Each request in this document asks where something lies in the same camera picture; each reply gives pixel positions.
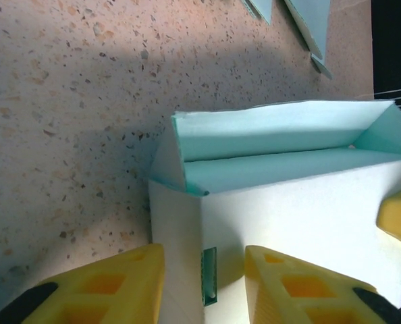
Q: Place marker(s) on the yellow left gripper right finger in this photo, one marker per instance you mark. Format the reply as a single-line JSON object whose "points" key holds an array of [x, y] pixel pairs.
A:
{"points": [[288, 297]]}

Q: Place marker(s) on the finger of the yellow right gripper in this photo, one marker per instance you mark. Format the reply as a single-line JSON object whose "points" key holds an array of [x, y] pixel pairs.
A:
{"points": [[399, 216]]}

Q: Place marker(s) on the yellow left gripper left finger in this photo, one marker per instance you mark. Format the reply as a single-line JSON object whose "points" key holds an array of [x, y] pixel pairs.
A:
{"points": [[119, 297]]}

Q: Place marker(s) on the light blue paper box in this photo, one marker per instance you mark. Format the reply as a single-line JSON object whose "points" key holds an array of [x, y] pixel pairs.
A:
{"points": [[288, 219], [308, 27]]}

